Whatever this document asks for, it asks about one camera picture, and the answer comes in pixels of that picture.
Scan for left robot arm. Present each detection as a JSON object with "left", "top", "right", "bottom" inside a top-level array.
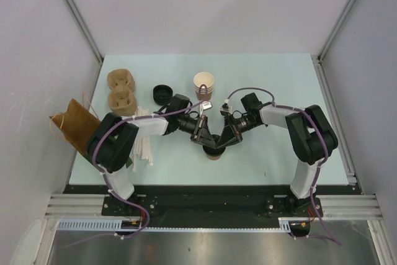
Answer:
[{"left": 86, "top": 94, "right": 217, "bottom": 215}]

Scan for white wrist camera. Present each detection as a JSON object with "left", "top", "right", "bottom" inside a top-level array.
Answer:
[
  {"left": 220, "top": 99, "right": 233, "bottom": 117},
  {"left": 198, "top": 101, "right": 212, "bottom": 116}
]

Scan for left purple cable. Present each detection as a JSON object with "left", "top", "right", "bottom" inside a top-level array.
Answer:
[{"left": 61, "top": 83, "right": 212, "bottom": 244}]

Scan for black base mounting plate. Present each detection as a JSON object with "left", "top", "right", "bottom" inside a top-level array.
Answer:
[{"left": 63, "top": 184, "right": 323, "bottom": 228}]

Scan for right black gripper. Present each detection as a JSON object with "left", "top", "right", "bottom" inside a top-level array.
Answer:
[{"left": 217, "top": 114, "right": 260, "bottom": 150}]

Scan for brown pulp cup carriers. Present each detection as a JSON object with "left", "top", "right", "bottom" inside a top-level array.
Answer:
[{"left": 107, "top": 69, "right": 137, "bottom": 116}]

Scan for white wrapped straws bundle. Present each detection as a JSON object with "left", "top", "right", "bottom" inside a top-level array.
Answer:
[{"left": 131, "top": 106, "right": 155, "bottom": 173}]

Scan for stack of black lids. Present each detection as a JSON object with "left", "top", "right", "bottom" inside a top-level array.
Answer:
[{"left": 153, "top": 84, "right": 173, "bottom": 105}]

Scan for black cup lid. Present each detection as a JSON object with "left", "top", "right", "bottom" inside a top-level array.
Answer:
[{"left": 203, "top": 134, "right": 226, "bottom": 152}]

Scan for brown paper bag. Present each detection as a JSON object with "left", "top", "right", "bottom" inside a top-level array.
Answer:
[{"left": 49, "top": 99, "right": 100, "bottom": 156}]

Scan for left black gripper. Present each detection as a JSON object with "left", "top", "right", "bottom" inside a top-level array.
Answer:
[{"left": 177, "top": 115, "right": 216, "bottom": 150}]

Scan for brown paper cup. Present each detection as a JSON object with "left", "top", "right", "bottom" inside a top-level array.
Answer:
[{"left": 205, "top": 151, "right": 224, "bottom": 161}]

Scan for white slotted cable duct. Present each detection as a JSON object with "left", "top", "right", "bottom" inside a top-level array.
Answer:
[{"left": 58, "top": 218, "right": 290, "bottom": 233}]

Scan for aluminium frame rail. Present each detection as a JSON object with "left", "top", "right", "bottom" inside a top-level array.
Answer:
[{"left": 38, "top": 53, "right": 396, "bottom": 264}]

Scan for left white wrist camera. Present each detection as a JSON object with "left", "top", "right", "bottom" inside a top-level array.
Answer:
[{"left": 198, "top": 101, "right": 212, "bottom": 116}]

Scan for stack of brown paper cups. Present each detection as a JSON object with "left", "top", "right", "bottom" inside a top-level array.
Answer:
[{"left": 194, "top": 72, "right": 215, "bottom": 101}]

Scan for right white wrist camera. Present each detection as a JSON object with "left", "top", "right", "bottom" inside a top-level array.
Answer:
[{"left": 220, "top": 99, "right": 233, "bottom": 117}]

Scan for green paper bag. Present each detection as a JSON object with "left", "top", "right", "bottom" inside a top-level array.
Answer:
[{"left": 83, "top": 153, "right": 133, "bottom": 168}]

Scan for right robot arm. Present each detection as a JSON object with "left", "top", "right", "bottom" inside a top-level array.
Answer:
[{"left": 216, "top": 92, "right": 338, "bottom": 216}]

